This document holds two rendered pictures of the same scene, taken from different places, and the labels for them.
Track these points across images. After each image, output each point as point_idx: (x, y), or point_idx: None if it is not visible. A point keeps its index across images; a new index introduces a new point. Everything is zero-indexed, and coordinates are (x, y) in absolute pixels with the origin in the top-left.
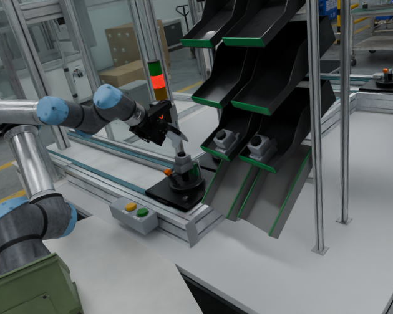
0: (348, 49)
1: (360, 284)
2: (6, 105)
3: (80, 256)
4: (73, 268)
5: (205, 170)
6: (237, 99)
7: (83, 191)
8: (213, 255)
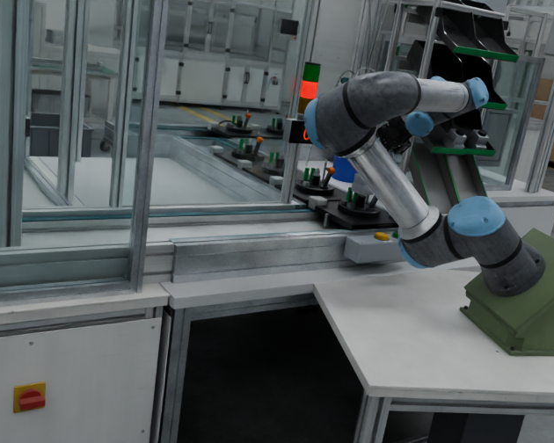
0: None
1: None
2: (439, 84)
3: (408, 301)
4: (430, 308)
5: (336, 201)
6: None
7: (227, 277)
8: None
